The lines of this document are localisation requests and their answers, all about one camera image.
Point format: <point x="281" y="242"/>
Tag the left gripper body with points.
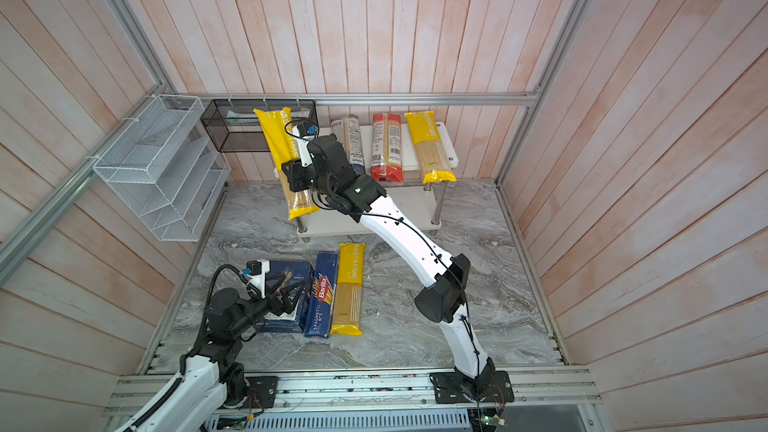
<point x="253" y="309"/>

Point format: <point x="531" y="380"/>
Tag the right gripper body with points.
<point x="331" y="190"/>

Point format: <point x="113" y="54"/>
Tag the yellow Pastatime spaghetti bag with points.
<point x="347" y="306"/>
<point x="433" y="159"/>
<point x="283" y="149"/>

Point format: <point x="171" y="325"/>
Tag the dark blue clear spaghetti bag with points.
<point x="347" y="131"/>

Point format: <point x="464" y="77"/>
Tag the red spaghetti bag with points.
<point x="386" y="159"/>

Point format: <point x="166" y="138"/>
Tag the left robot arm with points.
<point x="210" y="377"/>

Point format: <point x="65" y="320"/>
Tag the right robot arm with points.
<point x="443" y="276"/>

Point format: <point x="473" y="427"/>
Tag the white two-tier shelf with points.
<point x="418" y="201"/>

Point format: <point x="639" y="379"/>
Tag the wide blue Barilla pasta box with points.
<point x="287" y="272"/>

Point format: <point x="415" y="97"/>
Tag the narrow blue Barilla spaghetti box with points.
<point x="320" y="306"/>

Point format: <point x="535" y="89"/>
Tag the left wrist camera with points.
<point x="255" y="274"/>

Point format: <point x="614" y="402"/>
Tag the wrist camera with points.
<point x="303" y="132"/>
<point x="255" y="274"/>

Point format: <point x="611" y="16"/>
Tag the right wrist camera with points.
<point x="303" y="132"/>

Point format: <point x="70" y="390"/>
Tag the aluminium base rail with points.
<point x="357" y="390"/>

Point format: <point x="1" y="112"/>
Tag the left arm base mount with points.
<point x="257" y="392"/>

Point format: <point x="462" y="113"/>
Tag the black wire mesh basket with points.
<point x="233" y="127"/>

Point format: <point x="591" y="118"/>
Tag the white wire mesh rack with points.
<point x="170" y="179"/>

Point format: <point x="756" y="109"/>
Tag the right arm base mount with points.
<point x="454" y="388"/>

